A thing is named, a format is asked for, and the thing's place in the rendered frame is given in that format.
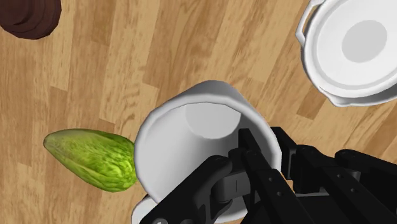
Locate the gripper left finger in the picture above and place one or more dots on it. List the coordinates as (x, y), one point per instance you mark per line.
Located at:
(263, 183)

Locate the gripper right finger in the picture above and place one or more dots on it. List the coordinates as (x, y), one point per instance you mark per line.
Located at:
(325, 173)

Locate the white cup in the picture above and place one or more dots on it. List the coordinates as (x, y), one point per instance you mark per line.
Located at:
(173, 149)

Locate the green leafy vegetable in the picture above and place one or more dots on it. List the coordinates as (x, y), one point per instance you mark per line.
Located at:
(93, 158)

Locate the dark brown round object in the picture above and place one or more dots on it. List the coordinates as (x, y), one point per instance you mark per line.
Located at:
(28, 15)

